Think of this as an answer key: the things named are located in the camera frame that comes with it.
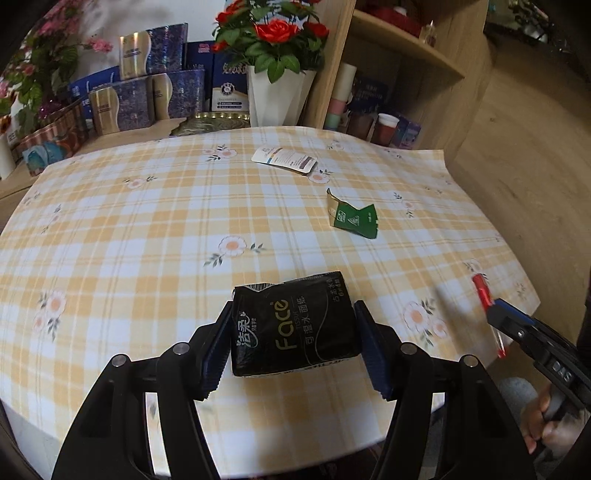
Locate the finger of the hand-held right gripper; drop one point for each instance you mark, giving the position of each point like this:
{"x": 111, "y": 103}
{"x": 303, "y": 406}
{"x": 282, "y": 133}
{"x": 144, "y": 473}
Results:
{"x": 512, "y": 321}

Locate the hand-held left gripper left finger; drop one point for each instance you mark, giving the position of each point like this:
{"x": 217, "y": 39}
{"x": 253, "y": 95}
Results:
{"x": 217, "y": 355}

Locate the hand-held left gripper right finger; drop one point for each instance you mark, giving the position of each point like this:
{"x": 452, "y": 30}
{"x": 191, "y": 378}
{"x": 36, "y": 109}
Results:
{"x": 373, "y": 357}

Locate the clear tube with red caps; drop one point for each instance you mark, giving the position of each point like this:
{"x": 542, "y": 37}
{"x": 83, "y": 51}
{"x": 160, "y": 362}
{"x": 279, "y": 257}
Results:
{"x": 482, "y": 290}

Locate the black tissue pack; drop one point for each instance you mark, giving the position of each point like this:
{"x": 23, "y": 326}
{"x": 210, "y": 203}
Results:
{"x": 286, "y": 323}

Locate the person's right hand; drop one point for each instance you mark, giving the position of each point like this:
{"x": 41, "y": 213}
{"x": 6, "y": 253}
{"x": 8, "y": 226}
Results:
{"x": 549, "y": 429}

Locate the green torn wrapper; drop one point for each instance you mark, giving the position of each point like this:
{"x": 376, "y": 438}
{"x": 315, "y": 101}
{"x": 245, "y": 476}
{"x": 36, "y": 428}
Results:
{"x": 355, "y": 217}

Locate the white printed packet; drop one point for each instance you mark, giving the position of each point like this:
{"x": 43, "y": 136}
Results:
{"x": 286, "y": 159}

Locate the small purple blue box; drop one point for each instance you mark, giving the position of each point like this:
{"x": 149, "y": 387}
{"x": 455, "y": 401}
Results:
{"x": 408, "y": 133}

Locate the red paper cup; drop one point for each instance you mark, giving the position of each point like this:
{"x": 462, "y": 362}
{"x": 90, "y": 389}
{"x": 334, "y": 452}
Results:
{"x": 384, "y": 131}

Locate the wooden shelf unit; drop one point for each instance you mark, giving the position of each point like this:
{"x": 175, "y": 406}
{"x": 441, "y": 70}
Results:
{"x": 443, "y": 101}

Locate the brown drinking glass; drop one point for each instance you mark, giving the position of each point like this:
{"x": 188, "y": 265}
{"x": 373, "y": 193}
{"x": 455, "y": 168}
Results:
{"x": 360, "y": 127}

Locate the gold metal tray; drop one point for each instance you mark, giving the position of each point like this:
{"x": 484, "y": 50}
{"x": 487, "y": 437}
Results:
{"x": 212, "y": 122}

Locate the stack of pastel paper cups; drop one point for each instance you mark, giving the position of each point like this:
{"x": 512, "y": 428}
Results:
{"x": 340, "y": 97}

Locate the blue and gold gift box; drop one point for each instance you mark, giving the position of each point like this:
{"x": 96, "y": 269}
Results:
{"x": 182, "y": 94}
{"x": 157, "y": 48}
{"x": 124, "y": 106}

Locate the dark blue picture box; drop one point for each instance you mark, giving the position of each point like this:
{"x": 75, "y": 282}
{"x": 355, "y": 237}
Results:
{"x": 369, "y": 94}

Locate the white faceted flower pot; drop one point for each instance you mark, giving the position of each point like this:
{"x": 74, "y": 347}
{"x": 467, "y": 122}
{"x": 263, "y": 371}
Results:
{"x": 279, "y": 99}

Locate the blue and white box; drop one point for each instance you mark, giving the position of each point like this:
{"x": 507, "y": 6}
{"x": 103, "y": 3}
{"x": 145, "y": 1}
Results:
{"x": 231, "y": 87}

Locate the white cylindrical vase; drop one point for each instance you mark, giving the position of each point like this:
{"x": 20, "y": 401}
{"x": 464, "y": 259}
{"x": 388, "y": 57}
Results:
{"x": 5, "y": 159}

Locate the flat blue box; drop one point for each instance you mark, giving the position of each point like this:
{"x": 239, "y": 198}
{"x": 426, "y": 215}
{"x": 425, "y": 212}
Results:
{"x": 92, "y": 85}

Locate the clear perfume bottle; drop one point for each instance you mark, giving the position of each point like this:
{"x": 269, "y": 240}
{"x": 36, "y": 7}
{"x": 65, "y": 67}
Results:
{"x": 428, "y": 34}

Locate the red rose artificial plant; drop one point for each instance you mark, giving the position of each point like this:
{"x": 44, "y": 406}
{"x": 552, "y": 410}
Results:
{"x": 272, "y": 32}

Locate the red gift basket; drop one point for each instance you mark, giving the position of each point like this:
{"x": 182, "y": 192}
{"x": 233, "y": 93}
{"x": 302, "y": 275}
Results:
{"x": 392, "y": 14}

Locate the pink blossom artificial plant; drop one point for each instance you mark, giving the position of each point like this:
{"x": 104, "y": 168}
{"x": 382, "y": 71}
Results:
{"x": 41, "y": 60}

